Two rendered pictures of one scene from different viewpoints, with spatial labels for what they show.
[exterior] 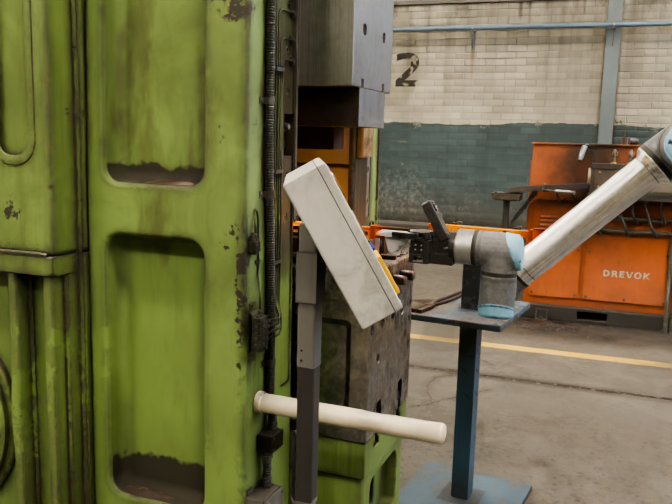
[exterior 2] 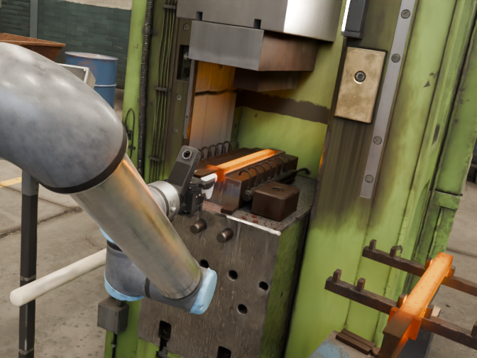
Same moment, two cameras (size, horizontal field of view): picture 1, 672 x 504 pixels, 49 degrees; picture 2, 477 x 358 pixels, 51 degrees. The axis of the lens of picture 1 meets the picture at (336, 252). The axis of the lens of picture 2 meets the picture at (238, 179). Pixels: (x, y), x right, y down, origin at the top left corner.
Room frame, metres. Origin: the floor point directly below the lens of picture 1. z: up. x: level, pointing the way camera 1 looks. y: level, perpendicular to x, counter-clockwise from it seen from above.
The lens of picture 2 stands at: (2.08, -1.34, 1.35)
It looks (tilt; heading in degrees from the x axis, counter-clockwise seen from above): 16 degrees down; 93
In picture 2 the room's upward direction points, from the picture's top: 8 degrees clockwise
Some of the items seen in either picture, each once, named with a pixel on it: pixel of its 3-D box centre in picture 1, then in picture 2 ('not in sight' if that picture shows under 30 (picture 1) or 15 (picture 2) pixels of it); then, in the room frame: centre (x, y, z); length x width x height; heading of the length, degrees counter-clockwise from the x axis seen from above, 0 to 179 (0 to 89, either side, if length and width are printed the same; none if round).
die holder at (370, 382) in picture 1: (299, 329); (246, 256); (2.07, 0.10, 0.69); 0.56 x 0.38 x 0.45; 68
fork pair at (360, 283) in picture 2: not in sight; (367, 262); (2.31, -0.41, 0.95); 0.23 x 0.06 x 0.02; 63
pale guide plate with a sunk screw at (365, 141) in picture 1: (365, 129); (359, 84); (2.27, -0.08, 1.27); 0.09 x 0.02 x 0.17; 158
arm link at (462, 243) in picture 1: (464, 246); (160, 202); (1.87, -0.33, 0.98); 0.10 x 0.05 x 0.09; 158
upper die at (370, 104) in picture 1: (298, 108); (259, 48); (2.01, 0.11, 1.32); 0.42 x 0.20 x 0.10; 68
